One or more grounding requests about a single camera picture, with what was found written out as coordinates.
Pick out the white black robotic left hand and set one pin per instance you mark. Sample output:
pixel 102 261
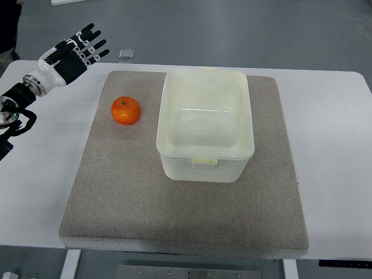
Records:
pixel 66 61

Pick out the orange fruit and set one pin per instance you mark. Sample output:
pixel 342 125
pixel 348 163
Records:
pixel 125 110

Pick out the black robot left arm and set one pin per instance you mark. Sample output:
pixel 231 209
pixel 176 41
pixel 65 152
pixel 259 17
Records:
pixel 16 119

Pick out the white plastic box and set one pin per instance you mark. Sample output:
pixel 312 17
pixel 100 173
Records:
pixel 205 129

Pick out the white board on floor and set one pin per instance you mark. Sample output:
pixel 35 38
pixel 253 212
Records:
pixel 63 2

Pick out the small clear plastic container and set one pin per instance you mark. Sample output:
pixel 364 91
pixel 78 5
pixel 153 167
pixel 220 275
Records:
pixel 126 54

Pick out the dark clothed person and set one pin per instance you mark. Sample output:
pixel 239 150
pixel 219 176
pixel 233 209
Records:
pixel 10 15

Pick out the grey felt mat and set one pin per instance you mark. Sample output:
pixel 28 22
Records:
pixel 122 200

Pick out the white table leg left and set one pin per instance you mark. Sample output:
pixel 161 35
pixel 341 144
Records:
pixel 71 264

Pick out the white table leg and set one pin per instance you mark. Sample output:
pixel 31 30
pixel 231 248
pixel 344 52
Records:
pixel 290 269
pixel 71 264

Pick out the small white block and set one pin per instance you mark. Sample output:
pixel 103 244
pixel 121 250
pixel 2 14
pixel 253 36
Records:
pixel 9 275

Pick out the white table leg right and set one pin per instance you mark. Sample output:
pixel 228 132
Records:
pixel 290 269

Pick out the black control panel strip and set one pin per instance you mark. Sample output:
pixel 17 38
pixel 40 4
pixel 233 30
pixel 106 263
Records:
pixel 357 264

